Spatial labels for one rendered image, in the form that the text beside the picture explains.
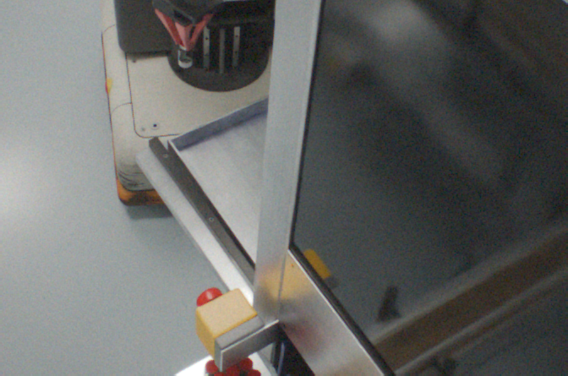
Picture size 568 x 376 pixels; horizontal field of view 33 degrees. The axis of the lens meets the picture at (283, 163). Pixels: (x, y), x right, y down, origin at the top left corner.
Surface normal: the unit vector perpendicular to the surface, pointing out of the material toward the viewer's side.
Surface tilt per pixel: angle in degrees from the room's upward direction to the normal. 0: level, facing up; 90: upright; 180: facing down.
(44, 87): 0
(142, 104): 0
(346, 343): 90
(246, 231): 0
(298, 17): 90
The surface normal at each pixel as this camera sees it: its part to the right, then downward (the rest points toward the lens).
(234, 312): 0.07, -0.61
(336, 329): -0.84, 0.40
